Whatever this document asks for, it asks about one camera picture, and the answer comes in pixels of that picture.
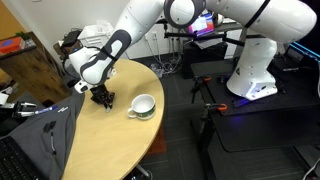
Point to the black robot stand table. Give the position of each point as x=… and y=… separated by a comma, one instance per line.
x=274, y=138

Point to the orange black clamp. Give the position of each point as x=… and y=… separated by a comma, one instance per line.
x=220, y=107

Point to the wooden shelf unit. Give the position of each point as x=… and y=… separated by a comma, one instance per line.
x=37, y=71

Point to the laptop with lit screen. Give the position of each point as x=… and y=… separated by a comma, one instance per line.
x=202, y=25

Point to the small orange clamp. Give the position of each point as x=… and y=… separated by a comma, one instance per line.
x=202, y=79

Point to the white plastic tray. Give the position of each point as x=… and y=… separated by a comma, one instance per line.
x=96, y=35

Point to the grey jacket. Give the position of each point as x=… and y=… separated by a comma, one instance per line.
x=47, y=138

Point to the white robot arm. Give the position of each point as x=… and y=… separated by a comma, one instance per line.
x=268, y=23

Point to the white green mug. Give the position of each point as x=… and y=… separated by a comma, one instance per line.
x=142, y=107

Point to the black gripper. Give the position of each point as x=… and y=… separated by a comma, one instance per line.
x=101, y=95

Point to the black device on shelf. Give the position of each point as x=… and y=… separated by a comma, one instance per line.
x=71, y=38

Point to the red box on shelf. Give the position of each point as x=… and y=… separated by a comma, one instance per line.
x=11, y=45

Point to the black keyboard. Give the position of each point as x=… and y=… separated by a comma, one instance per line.
x=14, y=165

